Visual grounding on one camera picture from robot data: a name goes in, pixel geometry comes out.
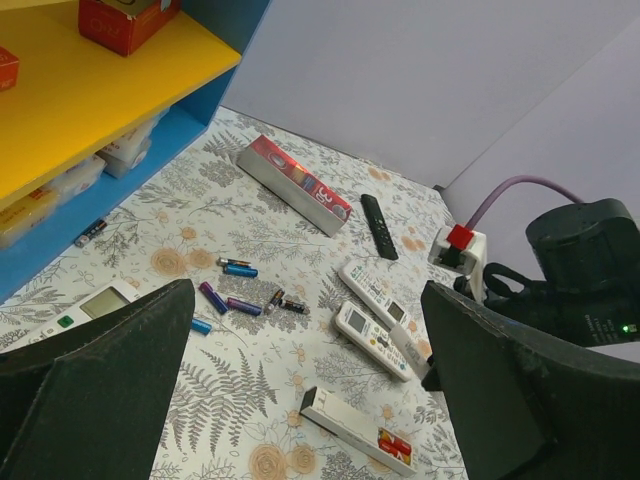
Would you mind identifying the white ac remote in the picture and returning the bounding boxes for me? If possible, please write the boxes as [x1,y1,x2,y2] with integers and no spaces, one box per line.
[338,260,410,330]
[334,301,412,382]

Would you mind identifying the red toothpaste box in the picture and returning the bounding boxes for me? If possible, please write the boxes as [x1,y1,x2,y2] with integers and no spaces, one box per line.
[236,135,352,237]

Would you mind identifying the orange box on shelf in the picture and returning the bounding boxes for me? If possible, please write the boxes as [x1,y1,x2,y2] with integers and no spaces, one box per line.
[0,47,20,91]

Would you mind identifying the white battery cover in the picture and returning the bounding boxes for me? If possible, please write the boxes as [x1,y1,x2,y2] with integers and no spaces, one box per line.
[389,323,431,380]

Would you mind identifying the white packets on shelf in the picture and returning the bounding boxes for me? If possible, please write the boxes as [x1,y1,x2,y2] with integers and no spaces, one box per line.
[1,109,169,249]

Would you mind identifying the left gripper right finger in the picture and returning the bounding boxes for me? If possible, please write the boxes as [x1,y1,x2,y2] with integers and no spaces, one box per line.
[421,281,639,479]

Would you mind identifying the black tv remote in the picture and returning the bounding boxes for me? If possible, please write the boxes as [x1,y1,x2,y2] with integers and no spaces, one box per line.
[360,194,399,261]

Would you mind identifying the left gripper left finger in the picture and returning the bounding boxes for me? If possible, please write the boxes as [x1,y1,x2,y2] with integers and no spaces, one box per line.
[1,279,195,479]

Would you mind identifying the red box on shelf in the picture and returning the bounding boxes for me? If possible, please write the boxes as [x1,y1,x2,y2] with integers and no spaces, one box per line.
[78,0,182,57]

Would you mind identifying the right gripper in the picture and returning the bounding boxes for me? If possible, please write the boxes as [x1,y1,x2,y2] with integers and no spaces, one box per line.
[481,262,555,330]

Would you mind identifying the slim white remote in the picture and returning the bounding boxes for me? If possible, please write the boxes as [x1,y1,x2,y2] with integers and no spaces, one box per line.
[299,387,417,477]

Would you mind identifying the red orange battery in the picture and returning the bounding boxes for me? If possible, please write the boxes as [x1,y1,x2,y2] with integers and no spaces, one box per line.
[377,428,413,465]

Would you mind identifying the white ac remote upper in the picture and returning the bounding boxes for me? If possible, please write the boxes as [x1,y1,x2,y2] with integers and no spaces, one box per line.
[338,260,410,330]

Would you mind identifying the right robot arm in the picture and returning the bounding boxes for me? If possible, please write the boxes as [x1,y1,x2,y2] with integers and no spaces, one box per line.
[482,199,639,347]

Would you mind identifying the blue pink yellow shelf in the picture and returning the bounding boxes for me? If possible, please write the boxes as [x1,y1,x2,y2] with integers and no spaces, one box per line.
[1,1,268,298]

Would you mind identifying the white ac remote lower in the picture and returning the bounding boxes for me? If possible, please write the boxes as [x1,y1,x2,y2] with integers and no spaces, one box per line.
[334,301,412,382]

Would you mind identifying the floral table mat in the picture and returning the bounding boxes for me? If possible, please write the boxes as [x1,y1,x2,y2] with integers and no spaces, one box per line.
[1,108,466,479]

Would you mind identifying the small white display remote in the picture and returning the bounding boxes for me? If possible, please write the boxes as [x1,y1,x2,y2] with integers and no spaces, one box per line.
[1,280,141,353]

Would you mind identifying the pile of small batteries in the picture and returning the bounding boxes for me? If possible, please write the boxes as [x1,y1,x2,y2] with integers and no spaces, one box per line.
[84,218,295,308]

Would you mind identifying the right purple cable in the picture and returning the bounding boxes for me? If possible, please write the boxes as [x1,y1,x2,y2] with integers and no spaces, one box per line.
[464,174,586,231]

